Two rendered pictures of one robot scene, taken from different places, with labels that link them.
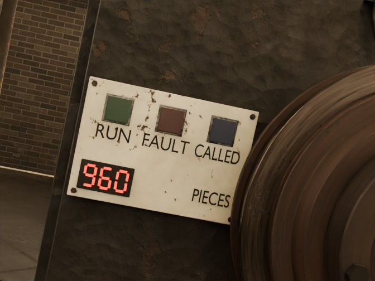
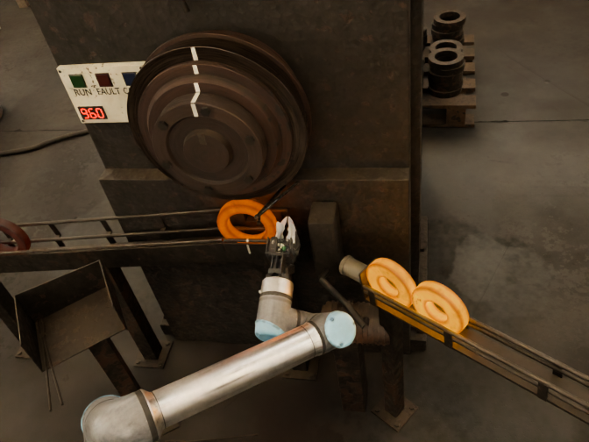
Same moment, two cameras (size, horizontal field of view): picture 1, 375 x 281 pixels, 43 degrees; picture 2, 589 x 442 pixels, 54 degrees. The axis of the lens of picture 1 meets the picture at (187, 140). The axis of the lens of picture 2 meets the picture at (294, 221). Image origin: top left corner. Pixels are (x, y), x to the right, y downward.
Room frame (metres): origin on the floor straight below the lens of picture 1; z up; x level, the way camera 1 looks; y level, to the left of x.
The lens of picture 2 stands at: (-0.47, -0.95, 1.93)
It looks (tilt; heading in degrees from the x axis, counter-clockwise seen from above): 43 degrees down; 23
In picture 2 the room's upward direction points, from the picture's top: 11 degrees counter-clockwise
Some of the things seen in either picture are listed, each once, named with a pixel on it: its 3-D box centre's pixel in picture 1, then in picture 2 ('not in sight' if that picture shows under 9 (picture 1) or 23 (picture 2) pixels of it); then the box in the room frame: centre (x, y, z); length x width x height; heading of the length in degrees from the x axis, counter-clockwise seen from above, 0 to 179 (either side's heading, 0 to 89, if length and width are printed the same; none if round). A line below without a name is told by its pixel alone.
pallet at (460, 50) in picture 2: not in sight; (370, 57); (2.63, -0.31, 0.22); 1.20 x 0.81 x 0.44; 94
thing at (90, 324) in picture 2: not in sight; (107, 367); (0.32, 0.15, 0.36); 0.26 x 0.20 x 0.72; 131
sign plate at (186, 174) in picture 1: (163, 152); (111, 94); (0.73, 0.03, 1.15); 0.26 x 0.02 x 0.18; 96
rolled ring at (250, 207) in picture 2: not in sight; (247, 224); (0.66, -0.32, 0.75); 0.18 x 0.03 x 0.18; 95
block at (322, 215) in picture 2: not in sight; (326, 239); (0.69, -0.55, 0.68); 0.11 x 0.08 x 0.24; 6
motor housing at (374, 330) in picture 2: not in sight; (362, 359); (0.56, -0.66, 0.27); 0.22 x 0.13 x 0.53; 96
